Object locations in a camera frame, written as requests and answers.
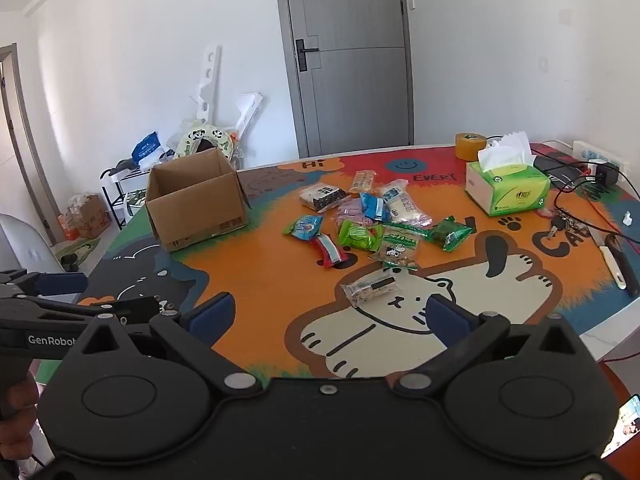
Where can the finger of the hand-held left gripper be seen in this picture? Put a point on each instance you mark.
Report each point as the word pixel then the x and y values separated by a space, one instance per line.
pixel 135 307
pixel 60 284

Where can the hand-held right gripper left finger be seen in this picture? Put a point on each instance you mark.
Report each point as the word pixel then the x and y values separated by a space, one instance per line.
pixel 215 316

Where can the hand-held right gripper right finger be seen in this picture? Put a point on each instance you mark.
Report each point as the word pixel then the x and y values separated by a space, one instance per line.
pixel 447 319

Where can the green cow print biscuit packet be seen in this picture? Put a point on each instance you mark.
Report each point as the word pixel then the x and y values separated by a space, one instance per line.
pixel 397 252

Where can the teal snack packet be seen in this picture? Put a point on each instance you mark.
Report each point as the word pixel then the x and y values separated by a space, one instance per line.
pixel 305 226

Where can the black and white snack packet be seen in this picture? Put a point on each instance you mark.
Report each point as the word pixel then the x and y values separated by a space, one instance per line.
pixel 322 197

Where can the person's left hand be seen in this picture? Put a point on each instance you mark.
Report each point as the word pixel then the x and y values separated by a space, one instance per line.
pixel 17 405

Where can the green floor mat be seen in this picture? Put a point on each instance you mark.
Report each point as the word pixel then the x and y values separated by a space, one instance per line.
pixel 75 254

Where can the grey chair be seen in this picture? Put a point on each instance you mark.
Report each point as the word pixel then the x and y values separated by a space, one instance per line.
pixel 25 245

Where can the brown cardboard box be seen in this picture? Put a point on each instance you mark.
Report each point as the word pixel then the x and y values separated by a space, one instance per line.
pixel 90 217

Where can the clear nut snack packet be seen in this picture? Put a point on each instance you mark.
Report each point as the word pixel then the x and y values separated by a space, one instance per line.
pixel 370 290

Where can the dark green snack packet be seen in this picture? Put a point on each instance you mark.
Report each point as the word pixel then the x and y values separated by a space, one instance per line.
pixel 450 234

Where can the bright green snack packet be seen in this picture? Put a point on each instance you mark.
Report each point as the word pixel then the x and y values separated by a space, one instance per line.
pixel 357 236

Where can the black metal rack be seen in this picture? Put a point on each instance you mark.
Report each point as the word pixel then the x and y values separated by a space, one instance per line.
pixel 112 172

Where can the white cake packet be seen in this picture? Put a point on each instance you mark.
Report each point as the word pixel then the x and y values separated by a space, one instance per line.
pixel 402 202

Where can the red snack packet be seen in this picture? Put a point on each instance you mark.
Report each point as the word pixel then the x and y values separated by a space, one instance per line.
pixel 330 251

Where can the blue snack packet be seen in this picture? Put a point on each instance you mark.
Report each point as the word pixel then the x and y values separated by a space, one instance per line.
pixel 372 206

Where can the green tissue box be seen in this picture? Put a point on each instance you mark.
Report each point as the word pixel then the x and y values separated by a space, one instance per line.
pixel 510 190

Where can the pink snack packet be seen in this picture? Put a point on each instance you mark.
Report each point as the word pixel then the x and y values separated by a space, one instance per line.
pixel 347 212

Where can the key bunch with pink charm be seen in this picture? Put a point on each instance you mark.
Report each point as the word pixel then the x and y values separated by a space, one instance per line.
pixel 557 222

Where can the orange biscuit pack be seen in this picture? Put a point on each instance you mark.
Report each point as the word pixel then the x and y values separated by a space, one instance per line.
pixel 362 181

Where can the blue plastic bag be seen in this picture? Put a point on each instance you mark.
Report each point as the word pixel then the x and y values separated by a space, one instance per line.
pixel 146 146

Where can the yellow tape roll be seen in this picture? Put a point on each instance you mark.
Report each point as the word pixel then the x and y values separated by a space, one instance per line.
pixel 470 146

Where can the black sheath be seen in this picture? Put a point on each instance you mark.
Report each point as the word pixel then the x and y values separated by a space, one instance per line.
pixel 627 265

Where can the short white foam piece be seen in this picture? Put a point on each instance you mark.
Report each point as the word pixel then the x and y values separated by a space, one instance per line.
pixel 247 115

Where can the small white clip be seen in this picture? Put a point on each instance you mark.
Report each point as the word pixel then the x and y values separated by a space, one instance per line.
pixel 627 216

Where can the smartphone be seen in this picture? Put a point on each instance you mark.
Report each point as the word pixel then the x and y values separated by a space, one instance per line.
pixel 625 425

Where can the white plug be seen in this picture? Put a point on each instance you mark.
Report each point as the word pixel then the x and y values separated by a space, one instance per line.
pixel 594 166

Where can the black charger adapter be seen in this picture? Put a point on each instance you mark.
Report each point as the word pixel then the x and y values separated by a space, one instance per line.
pixel 607 174

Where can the white power strip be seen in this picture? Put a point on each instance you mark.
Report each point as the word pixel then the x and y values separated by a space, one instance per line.
pixel 587 150

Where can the tall white foam piece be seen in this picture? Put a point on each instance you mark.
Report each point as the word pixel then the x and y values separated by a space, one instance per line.
pixel 207 85

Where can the grey door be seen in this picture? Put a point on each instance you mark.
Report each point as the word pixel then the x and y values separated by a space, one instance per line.
pixel 350 85

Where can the grey door frame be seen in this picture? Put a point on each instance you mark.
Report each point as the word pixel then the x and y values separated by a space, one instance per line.
pixel 20 110

